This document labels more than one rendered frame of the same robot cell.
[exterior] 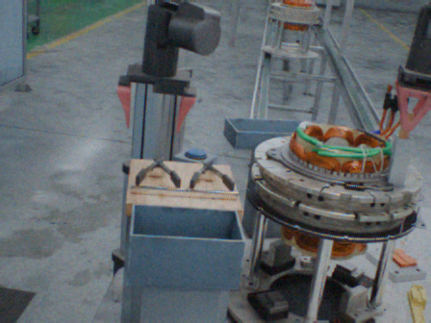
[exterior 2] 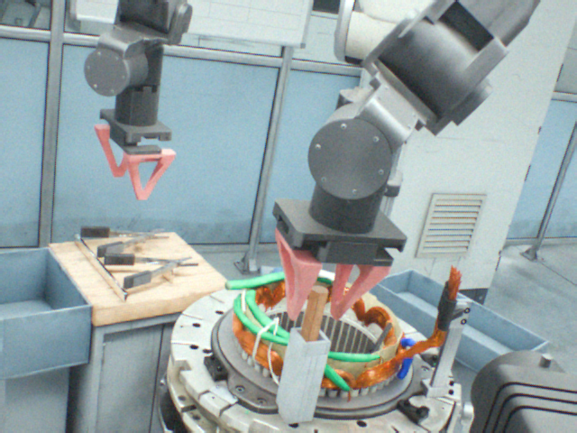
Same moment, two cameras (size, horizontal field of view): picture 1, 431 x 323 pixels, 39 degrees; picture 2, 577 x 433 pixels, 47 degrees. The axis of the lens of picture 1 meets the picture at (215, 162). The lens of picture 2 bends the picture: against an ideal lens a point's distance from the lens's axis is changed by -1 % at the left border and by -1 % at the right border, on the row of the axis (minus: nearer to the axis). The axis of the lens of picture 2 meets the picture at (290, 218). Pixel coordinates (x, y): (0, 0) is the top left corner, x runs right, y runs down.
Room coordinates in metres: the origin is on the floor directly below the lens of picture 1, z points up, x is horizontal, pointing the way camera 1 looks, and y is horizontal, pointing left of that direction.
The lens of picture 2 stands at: (0.70, -0.76, 1.50)
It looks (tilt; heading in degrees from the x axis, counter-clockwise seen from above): 21 degrees down; 58
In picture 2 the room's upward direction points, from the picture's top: 11 degrees clockwise
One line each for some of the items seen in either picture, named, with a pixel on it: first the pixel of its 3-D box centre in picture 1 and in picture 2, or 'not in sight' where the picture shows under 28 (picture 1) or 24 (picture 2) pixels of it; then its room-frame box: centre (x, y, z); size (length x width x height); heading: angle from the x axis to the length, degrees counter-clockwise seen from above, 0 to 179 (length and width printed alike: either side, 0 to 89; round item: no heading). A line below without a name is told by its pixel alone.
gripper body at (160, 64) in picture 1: (160, 61); (136, 106); (0.97, 0.11, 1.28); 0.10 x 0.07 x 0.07; 97
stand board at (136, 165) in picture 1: (182, 188); (140, 272); (0.99, 0.05, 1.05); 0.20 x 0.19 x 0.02; 7
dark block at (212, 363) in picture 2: (354, 186); (215, 366); (0.97, -0.24, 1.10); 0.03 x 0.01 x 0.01; 88
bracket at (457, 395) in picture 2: not in sight; (447, 409); (1.21, -0.34, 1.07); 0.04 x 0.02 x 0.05; 47
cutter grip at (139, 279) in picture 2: (228, 182); (137, 280); (0.96, -0.03, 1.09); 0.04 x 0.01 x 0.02; 22
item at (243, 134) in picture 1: (271, 180); (432, 389); (1.40, -0.14, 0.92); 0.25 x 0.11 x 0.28; 106
